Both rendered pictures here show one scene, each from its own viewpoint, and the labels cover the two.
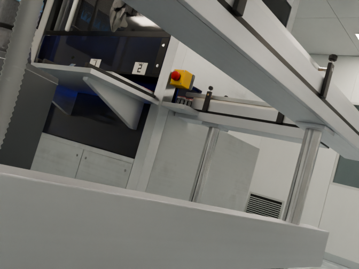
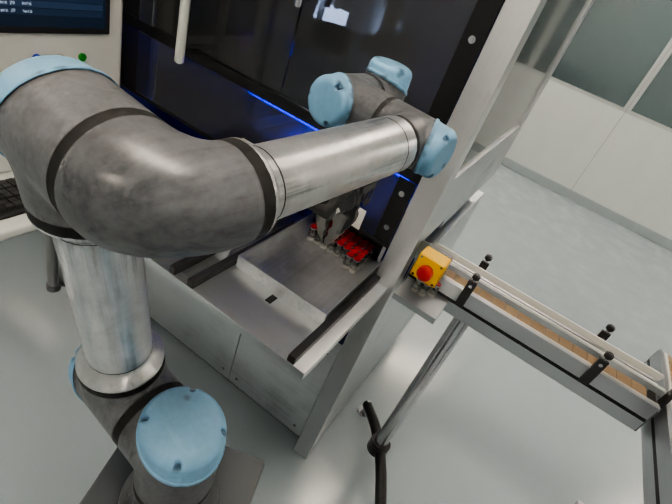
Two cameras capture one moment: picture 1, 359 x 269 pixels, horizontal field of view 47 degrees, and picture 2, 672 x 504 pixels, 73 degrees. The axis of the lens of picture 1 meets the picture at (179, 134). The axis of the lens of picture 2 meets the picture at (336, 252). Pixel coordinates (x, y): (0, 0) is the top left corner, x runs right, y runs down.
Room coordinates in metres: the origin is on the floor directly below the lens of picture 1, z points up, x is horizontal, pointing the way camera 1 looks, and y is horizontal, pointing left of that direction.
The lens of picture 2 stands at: (0.93, 0.61, 1.59)
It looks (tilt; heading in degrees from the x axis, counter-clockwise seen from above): 34 degrees down; 341
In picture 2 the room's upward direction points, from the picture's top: 21 degrees clockwise
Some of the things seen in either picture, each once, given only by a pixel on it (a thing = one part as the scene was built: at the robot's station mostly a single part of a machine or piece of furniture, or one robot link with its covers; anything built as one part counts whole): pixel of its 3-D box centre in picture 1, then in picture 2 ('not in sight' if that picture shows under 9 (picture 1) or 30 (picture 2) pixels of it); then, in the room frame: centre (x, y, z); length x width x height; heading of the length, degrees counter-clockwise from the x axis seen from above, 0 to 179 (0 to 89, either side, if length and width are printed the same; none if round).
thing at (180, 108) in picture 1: (182, 109); (422, 296); (1.80, 0.02, 0.87); 0.14 x 0.13 x 0.02; 141
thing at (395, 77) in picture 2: not in sight; (380, 96); (1.67, 0.38, 1.39); 0.09 x 0.08 x 0.11; 133
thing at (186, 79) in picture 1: (182, 79); (431, 265); (1.78, 0.06, 0.99); 0.08 x 0.07 x 0.07; 141
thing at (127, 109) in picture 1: (111, 104); not in sight; (1.73, 0.31, 0.79); 0.34 x 0.03 x 0.13; 141
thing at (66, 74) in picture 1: (82, 84); (249, 245); (1.90, 0.50, 0.87); 0.70 x 0.48 x 0.02; 51
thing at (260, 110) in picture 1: (248, 112); (529, 321); (1.71, -0.26, 0.92); 0.69 x 0.15 x 0.16; 51
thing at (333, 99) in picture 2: not in sight; (354, 104); (1.59, 0.43, 1.39); 0.11 x 0.11 x 0.08; 43
